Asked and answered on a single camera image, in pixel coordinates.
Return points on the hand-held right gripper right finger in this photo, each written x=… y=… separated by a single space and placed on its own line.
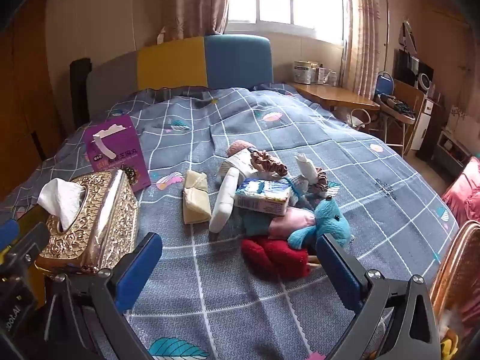
x=337 y=272

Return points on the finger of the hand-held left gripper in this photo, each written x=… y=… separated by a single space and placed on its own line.
x=8 y=234

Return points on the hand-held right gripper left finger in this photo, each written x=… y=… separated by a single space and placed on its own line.
x=139 y=266

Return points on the blue plush toy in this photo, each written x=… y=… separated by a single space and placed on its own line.
x=326 y=221

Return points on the gold ornate tissue box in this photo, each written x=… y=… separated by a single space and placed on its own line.
x=108 y=217

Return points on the red plush toy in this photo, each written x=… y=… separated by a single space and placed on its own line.
x=273 y=255

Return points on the beige packet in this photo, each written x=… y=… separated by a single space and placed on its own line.
x=195 y=202

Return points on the white cloth roll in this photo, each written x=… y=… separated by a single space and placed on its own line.
x=223 y=202

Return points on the blue white tissue pack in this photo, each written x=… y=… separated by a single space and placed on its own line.
x=262 y=195

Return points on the white printed packet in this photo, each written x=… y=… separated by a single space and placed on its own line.
x=240 y=165

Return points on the white tissue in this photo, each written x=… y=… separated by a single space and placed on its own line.
x=60 y=198

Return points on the purple cardboard box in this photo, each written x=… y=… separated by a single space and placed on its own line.
x=127 y=157

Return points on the wooden wardrobe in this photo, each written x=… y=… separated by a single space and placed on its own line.
x=22 y=101

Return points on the pink garment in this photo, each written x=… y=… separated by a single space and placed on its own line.
x=465 y=195

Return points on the grey checked quilt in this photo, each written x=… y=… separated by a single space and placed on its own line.
x=300 y=127

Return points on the white handbag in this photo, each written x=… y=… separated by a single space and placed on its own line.
x=360 y=120

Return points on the low open shelf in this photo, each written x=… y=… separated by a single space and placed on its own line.
x=450 y=150

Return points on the white cabinet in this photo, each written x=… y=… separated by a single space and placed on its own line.
x=422 y=127

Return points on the dark items on chair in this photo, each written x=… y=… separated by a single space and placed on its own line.
x=397 y=107

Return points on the wooden board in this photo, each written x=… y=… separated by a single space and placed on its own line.
x=408 y=92

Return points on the blue folding chair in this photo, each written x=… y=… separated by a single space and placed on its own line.
x=384 y=82

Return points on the clear desk organiser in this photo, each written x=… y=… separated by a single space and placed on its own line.
x=326 y=75

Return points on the white tin can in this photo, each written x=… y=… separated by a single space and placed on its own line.
x=302 y=73

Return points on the grey yellow blue headboard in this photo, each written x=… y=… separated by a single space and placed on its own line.
x=168 y=63

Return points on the black monitor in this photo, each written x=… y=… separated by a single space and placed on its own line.
x=403 y=67

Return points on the pink patterned curtain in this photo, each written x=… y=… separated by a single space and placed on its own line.
x=365 y=33
x=195 y=3

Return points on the rose gold metal frame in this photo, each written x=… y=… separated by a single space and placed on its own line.
x=453 y=270

